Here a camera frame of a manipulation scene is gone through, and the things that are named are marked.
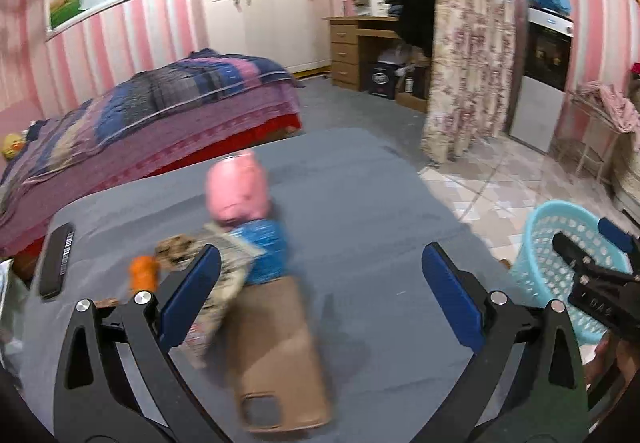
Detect grey-blue tablecloth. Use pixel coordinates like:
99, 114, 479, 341
17, 127, 511, 443

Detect teal plastic basket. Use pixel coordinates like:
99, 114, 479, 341
509, 200, 635, 344

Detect person's right hand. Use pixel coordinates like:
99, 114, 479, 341
584, 334, 626, 413

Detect black phone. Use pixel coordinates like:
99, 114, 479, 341
39, 222, 76, 300

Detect brown phone case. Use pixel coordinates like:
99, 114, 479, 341
225, 273, 333, 434

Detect yellow duck plush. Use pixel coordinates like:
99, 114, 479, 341
1, 133, 26, 160

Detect pink clothes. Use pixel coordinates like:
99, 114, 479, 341
580, 80, 640, 134

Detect metal rack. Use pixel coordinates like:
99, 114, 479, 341
570, 83, 640, 184

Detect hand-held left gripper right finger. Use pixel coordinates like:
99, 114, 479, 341
421, 243, 588, 443

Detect green plastic bag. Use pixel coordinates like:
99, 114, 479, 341
0, 258, 31, 389

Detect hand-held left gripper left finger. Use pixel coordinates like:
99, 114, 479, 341
54, 244, 236, 443

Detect brown paper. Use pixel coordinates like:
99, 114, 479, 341
154, 234, 201, 269

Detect bed with purple sheet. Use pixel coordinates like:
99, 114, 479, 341
0, 49, 306, 274

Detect water dispenser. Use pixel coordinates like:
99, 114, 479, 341
507, 5, 575, 154

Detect patchwork quilt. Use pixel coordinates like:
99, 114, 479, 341
0, 49, 306, 218

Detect wooden desk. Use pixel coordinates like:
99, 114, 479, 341
322, 15, 433, 104

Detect blue floral curtain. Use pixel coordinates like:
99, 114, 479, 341
420, 0, 518, 166

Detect orange peel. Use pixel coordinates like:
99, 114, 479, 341
128, 255, 161, 294

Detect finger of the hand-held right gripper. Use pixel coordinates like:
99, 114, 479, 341
597, 217, 640, 256
552, 232, 608, 286

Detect black box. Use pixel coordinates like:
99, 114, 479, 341
369, 60, 401, 100

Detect patterned snack packet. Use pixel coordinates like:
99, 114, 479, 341
180, 223, 266, 369

